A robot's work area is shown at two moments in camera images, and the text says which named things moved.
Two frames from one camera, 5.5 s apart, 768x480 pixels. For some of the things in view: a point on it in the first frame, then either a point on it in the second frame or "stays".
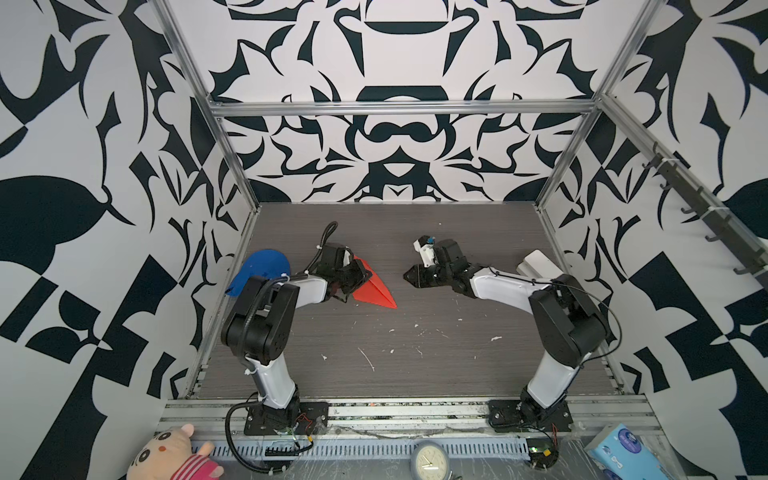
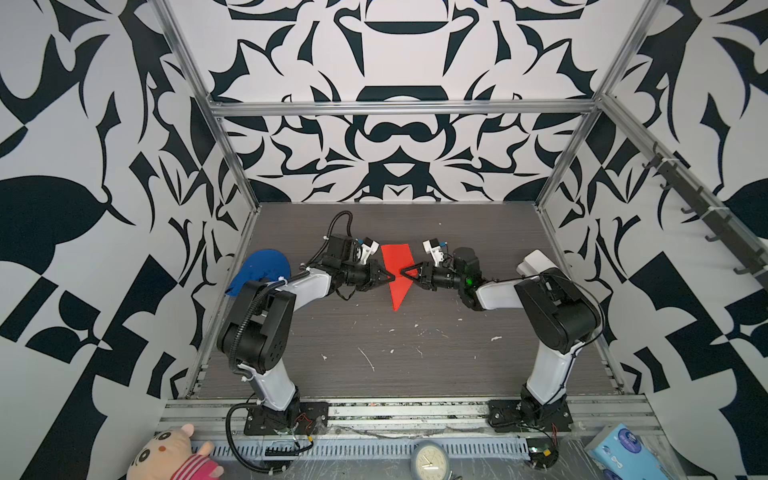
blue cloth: (265, 263) stays
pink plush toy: (170, 454) stays
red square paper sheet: (373, 289) to (398, 257)
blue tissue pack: (623, 455) stays
